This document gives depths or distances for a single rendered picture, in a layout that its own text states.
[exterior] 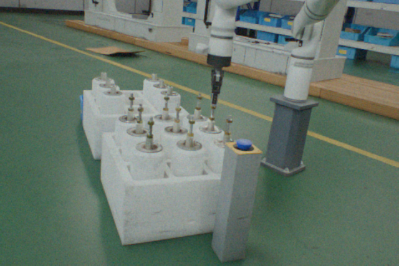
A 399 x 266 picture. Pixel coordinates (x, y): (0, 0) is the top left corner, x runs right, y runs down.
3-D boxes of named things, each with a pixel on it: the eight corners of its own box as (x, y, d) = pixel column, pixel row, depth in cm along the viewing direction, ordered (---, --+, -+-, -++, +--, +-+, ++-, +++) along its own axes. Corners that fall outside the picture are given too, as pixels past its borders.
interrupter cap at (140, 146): (157, 142, 112) (157, 140, 112) (166, 152, 106) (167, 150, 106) (131, 144, 109) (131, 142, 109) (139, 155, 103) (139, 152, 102)
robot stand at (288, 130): (277, 156, 177) (288, 93, 168) (305, 169, 168) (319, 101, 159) (257, 164, 167) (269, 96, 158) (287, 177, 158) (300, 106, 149)
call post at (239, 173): (233, 243, 112) (249, 142, 103) (244, 258, 106) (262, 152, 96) (211, 247, 109) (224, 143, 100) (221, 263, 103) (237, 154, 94)
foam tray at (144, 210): (201, 171, 154) (206, 128, 149) (249, 227, 120) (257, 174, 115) (100, 179, 139) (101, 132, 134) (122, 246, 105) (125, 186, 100)
